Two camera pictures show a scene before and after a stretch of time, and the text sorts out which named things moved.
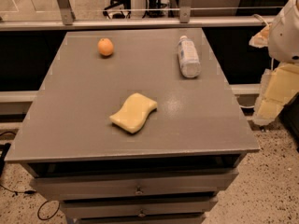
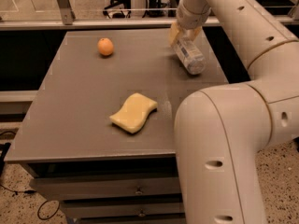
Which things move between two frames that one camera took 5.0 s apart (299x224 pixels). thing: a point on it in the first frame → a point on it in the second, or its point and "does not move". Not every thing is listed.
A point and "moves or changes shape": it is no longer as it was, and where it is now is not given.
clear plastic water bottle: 189,58 moves or changes shape
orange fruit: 105,47 does not move
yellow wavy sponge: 134,113 does not move
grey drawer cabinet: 186,152 does not move
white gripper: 285,36 → 192,19
